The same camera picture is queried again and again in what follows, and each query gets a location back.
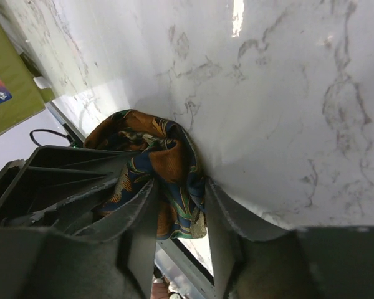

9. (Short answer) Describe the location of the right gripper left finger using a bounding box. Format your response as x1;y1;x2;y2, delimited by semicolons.
0;180;158;298

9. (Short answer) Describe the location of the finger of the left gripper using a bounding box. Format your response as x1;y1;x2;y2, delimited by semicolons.
0;146;143;235

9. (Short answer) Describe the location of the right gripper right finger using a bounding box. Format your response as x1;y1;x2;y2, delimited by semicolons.
205;179;374;298

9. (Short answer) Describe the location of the floral brown green tie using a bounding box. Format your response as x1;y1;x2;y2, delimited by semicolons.
84;110;207;240

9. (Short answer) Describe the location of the olive green plastic basket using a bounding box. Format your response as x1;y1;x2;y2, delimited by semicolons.
0;2;54;135

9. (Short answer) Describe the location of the black power cable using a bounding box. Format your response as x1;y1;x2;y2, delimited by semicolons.
29;129;72;147

